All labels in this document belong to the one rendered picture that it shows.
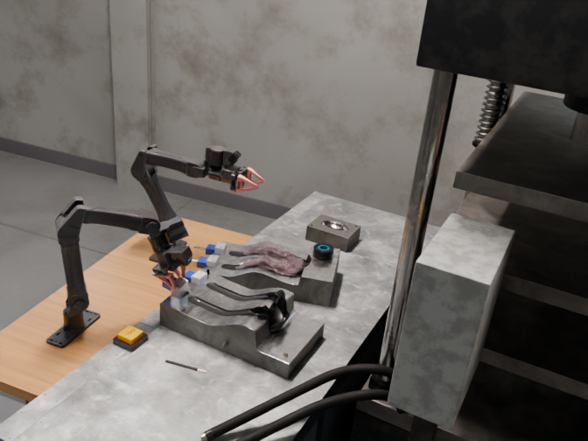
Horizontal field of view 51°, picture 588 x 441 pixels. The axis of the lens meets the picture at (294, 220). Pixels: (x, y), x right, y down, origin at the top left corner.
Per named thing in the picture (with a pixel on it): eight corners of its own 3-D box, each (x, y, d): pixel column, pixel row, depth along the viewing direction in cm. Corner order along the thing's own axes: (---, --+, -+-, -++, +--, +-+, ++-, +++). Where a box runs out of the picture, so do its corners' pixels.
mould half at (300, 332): (159, 325, 214) (159, 291, 208) (203, 290, 235) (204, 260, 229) (287, 379, 195) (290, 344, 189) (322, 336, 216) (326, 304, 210)
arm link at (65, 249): (87, 298, 209) (74, 212, 194) (90, 310, 203) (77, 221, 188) (68, 302, 207) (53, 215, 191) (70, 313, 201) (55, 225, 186)
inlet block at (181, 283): (148, 283, 217) (148, 272, 213) (157, 274, 221) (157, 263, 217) (178, 299, 213) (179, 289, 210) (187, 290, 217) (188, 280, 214)
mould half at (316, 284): (200, 283, 239) (200, 259, 234) (220, 252, 262) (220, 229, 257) (329, 306, 233) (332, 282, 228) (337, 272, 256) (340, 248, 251)
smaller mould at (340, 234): (304, 239, 279) (306, 226, 276) (319, 227, 291) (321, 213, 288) (346, 252, 271) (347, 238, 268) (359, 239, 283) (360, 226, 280)
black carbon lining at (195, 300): (185, 305, 214) (185, 282, 209) (211, 284, 227) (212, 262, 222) (273, 340, 200) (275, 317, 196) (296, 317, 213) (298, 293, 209)
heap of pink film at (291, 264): (233, 271, 238) (234, 254, 234) (244, 249, 254) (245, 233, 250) (299, 283, 235) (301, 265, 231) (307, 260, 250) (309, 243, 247)
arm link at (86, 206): (157, 209, 205) (61, 192, 190) (164, 220, 198) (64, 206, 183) (148, 241, 209) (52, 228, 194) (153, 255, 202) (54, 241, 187)
